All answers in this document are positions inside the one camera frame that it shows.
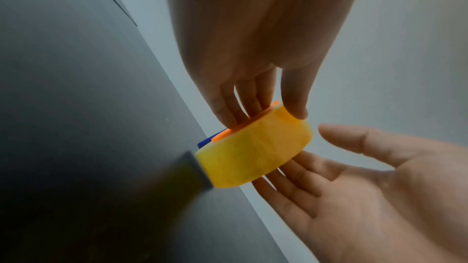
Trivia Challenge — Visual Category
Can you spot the black panel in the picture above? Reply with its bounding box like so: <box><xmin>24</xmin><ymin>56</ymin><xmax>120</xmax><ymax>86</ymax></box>
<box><xmin>0</xmin><ymin>0</ymin><xmax>319</xmax><ymax>263</ymax></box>

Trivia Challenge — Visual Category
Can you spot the orange and blue tape dispenser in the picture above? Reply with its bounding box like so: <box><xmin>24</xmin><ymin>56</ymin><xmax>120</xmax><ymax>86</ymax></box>
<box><xmin>197</xmin><ymin>100</ymin><xmax>280</xmax><ymax>149</ymax></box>

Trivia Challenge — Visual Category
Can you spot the person's right hand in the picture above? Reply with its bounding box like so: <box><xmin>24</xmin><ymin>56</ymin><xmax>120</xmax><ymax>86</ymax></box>
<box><xmin>161</xmin><ymin>0</ymin><xmax>367</xmax><ymax>129</ymax></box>

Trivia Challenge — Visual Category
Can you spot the person's left hand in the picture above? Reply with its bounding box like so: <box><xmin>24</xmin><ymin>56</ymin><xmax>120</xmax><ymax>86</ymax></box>
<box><xmin>252</xmin><ymin>124</ymin><xmax>468</xmax><ymax>263</ymax></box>

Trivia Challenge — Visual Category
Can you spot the yellow tape roll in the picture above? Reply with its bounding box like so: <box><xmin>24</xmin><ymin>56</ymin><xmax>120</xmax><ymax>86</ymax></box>
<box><xmin>194</xmin><ymin>105</ymin><xmax>313</xmax><ymax>190</ymax></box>

